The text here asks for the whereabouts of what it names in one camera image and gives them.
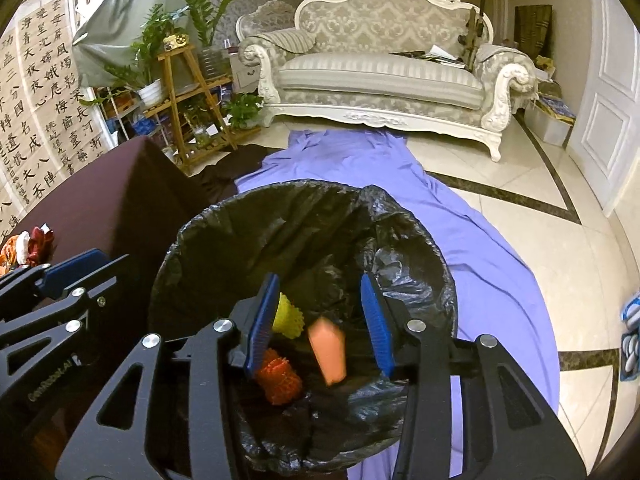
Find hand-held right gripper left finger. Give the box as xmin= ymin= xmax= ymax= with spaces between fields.
xmin=52 ymin=272 xmax=281 ymax=480

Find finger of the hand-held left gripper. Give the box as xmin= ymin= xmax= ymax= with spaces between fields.
xmin=0 ymin=249 xmax=113 ymax=306
xmin=0 ymin=255 xmax=133 ymax=426

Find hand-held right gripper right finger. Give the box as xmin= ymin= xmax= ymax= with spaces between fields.
xmin=360 ymin=272 xmax=588 ymax=480

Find red wrapper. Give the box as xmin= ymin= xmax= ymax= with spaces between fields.
xmin=22 ymin=225 xmax=56 ymax=267

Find orange wrapper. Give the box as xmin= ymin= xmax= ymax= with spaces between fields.
xmin=0 ymin=237 xmax=26 ymax=276

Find trash bin with black bag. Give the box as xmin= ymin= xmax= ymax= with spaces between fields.
xmin=147 ymin=179 xmax=458 ymax=473

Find yellow crumpled wrapper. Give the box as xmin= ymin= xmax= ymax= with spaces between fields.
xmin=272 ymin=292 xmax=306 ymax=338

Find orange-red mesh net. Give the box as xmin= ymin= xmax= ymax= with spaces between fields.
xmin=256 ymin=347 xmax=303 ymax=406

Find purple cloth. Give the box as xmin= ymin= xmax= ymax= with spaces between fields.
xmin=235 ymin=129 xmax=560 ymax=480

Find metal shelf rack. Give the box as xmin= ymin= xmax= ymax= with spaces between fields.
xmin=92 ymin=87 xmax=166 ymax=161

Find black cloth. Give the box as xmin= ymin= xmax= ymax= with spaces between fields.
xmin=192 ymin=142 xmax=286 ymax=196

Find green plant in white pot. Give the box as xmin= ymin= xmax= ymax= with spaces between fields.
xmin=80 ymin=4 xmax=191 ymax=111

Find wooden plant stand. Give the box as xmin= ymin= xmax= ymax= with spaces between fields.
xmin=142 ymin=44 xmax=261 ymax=171

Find small green potted plant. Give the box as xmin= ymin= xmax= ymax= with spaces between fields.
xmin=222 ymin=92 xmax=265 ymax=130

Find glass vase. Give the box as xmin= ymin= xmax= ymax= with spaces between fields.
xmin=200 ymin=46 xmax=233 ymax=81

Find white side cabinet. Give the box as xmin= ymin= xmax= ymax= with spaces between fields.
xmin=232 ymin=50 xmax=261 ymax=93

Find ornate white grey sofa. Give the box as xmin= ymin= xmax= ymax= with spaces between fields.
xmin=239 ymin=0 xmax=538 ymax=162

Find blue white shoe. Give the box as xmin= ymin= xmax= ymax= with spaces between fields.
xmin=620 ymin=290 xmax=640 ymax=326

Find grey storage box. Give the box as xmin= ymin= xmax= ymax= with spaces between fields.
xmin=522 ymin=95 xmax=576 ymax=147

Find grey curtain cloth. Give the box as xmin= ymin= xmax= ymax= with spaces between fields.
xmin=70 ymin=0 xmax=206 ymax=88

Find books and papers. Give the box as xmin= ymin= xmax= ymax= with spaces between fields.
xmin=390 ymin=44 xmax=471 ymax=68

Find striped grey throw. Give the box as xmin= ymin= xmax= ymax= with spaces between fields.
xmin=245 ymin=29 xmax=316 ymax=58
xmin=477 ymin=42 xmax=536 ymax=81

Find tall green leafy plant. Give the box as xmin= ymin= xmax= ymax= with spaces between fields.
xmin=174 ymin=0 xmax=241 ymax=51

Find ornate white armchair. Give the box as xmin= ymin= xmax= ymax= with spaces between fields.
xmin=235 ymin=0 xmax=297 ymax=41

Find toy rifle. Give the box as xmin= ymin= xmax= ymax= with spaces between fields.
xmin=457 ymin=0 xmax=491 ymax=68

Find white panel door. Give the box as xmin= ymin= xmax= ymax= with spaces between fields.
xmin=567 ymin=0 xmax=640 ymax=218

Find dark framed panel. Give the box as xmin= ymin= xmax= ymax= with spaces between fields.
xmin=514 ymin=4 xmax=553 ymax=58

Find calligraphy wall poster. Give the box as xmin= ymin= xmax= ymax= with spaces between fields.
xmin=0 ymin=10 xmax=108 ymax=233

